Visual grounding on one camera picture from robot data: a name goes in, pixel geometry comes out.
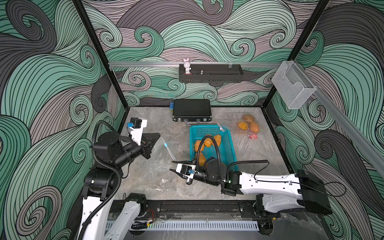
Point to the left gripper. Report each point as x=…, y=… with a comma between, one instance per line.
x=147, y=141

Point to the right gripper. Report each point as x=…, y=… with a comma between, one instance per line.
x=182, y=162

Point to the clear blue-zipper bag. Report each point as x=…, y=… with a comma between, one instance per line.
x=155, y=175

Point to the clear pink-zipper bag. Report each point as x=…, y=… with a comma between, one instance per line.
x=231, y=119

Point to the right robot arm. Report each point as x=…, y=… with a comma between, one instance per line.
x=274, y=194

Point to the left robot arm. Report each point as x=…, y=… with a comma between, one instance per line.
x=111, y=152

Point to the teal plastic basket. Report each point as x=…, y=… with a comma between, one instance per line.
x=226, y=147

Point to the black aluminium case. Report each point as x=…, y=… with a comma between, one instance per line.
x=192, y=110

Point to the pink small toy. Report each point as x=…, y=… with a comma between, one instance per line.
x=253, y=136

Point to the white pink bunny figurine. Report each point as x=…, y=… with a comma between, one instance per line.
x=187, y=66

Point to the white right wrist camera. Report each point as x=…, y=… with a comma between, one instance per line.
x=187, y=171

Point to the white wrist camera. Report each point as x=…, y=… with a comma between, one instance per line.
x=135, y=128
x=187, y=171

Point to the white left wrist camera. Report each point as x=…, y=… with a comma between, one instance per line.
x=135, y=128

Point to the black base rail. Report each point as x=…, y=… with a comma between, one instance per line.
x=246, y=208

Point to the white slotted cable duct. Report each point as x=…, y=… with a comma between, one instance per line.
x=203, y=226

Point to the black wall shelf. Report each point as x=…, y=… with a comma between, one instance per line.
x=211, y=73

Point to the clear acrylic wall holder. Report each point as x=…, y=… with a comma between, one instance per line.
x=293, y=84

